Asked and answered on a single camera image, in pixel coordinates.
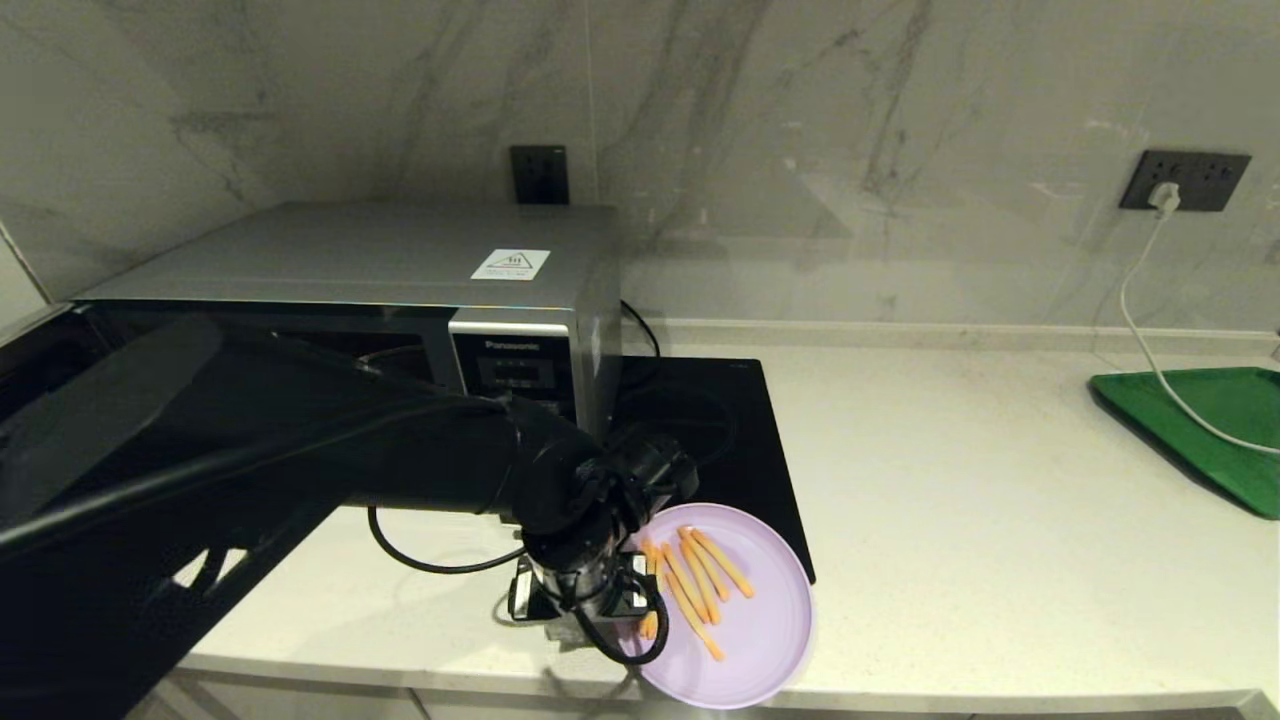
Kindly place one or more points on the white power plug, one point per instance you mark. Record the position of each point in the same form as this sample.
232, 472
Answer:
1164, 199

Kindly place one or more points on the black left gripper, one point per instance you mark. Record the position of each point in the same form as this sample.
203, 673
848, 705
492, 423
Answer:
575, 590

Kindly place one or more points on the lilac round plate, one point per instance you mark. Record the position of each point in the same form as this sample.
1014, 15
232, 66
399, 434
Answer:
770, 630

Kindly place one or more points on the wide black wall socket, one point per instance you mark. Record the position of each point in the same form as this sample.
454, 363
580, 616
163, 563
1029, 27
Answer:
1210, 180

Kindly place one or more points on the orange carrot sticks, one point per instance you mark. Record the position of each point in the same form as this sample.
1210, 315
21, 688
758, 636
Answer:
648, 628

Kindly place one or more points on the small black wall socket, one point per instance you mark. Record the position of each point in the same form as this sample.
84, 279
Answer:
540, 175

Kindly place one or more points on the white triangle warning sticker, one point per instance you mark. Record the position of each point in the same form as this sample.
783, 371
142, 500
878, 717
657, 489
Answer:
511, 264

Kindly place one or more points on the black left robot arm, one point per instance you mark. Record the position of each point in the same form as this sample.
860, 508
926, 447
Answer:
300, 450

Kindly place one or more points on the green plastic tray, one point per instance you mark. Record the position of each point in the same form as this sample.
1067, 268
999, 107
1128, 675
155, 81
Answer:
1210, 420

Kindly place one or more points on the microwave door with dark glass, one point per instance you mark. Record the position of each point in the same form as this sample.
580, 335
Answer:
30, 345

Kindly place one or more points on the black induction cooktop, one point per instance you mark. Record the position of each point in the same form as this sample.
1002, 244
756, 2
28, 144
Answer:
740, 450

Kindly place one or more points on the orange french fry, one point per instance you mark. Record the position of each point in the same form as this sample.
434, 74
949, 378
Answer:
705, 567
702, 587
694, 617
685, 584
724, 565

